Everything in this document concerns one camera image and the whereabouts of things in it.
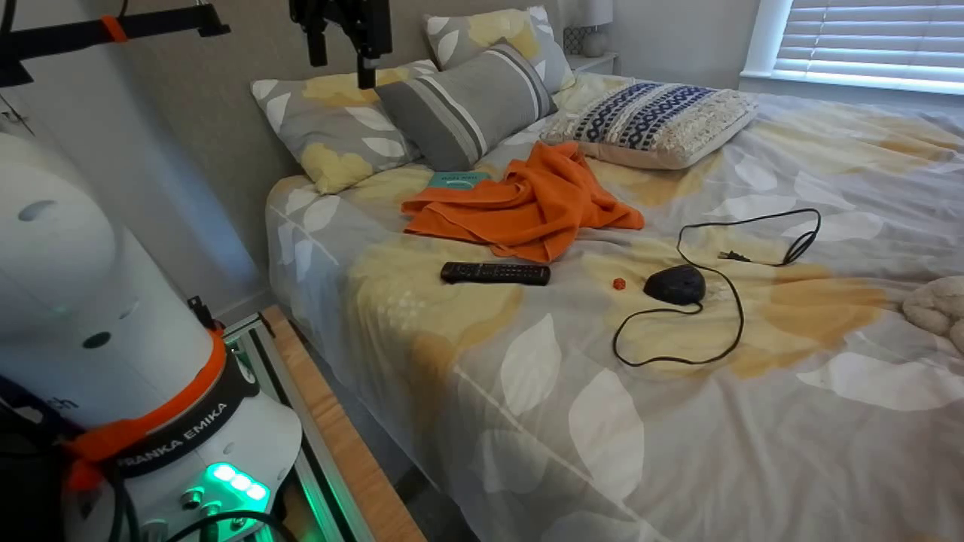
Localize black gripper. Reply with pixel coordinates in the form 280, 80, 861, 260
285, 0, 394, 89

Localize black remote control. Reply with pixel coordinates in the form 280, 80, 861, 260
437, 260, 555, 289

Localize grey yellow leaf pillow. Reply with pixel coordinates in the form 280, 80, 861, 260
249, 57, 440, 199
422, 4, 578, 97

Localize grey striped pillow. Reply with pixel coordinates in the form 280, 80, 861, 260
372, 38, 561, 176

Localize teal flat item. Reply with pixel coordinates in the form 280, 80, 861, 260
423, 166, 497, 195

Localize orange cloth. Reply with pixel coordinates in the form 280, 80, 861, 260
399, 141, 647, 268

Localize white table lamp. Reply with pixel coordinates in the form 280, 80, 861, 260
557, 0, 616, 59

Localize white nightstand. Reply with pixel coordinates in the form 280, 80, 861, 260
567, 52, 619, 77

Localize blue patterned cream pillow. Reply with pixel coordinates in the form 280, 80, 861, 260
538, 71, 762, 176

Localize wooden table edge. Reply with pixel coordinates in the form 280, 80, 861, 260
255, 304, 427, 542

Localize black computer mouse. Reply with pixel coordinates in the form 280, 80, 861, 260
642, 262, 707, 310

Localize leaf print bedspread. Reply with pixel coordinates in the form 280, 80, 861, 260
262, 71, 964, 542

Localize white window blinds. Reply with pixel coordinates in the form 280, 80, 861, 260
774, 0, 964, 83

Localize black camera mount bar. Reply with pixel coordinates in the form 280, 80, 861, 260
0, 0, 231, 89

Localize black mouse with cable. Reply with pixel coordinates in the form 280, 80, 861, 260
608, 204, 824, 369

